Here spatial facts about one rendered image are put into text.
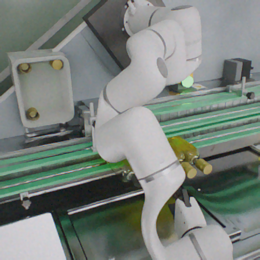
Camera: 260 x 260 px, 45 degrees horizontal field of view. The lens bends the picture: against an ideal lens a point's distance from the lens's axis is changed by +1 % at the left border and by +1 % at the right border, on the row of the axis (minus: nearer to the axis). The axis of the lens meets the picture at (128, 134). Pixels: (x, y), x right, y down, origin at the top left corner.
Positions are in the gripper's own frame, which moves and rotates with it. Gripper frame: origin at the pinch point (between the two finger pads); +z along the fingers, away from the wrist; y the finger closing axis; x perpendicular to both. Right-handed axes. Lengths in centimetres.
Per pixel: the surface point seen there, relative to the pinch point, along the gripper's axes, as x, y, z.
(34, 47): 44, 27, 97
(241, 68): -44, 22, 55
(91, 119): 20.3, 15.7, 23.9
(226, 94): -33, 14, 44
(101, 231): 20.3, -12.8, 5.9
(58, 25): 31, 37, 100
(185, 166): -7.3, 1.8, 13.8
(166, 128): -6.5, 6.6, 33.0
